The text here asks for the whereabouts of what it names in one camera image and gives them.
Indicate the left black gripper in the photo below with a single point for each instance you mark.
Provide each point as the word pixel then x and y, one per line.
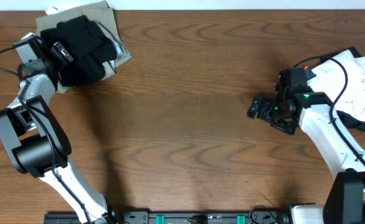
pixel 55 61

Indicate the folded khaki shorts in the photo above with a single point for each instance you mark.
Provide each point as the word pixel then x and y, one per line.
pixel 101 14

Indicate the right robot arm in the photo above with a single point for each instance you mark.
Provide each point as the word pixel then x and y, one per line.
pixel 314 114

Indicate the black white printed garment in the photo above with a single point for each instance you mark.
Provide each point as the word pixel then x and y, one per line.
pixel 328 77

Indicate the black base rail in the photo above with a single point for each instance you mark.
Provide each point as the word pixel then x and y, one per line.
pixel 258 214

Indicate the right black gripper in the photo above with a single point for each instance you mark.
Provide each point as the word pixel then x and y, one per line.
pixel 263 114

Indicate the black t-shirt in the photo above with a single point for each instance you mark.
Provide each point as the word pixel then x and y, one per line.
pixel 89 46

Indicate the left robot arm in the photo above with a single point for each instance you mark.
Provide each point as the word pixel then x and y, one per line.
pixel 36 143

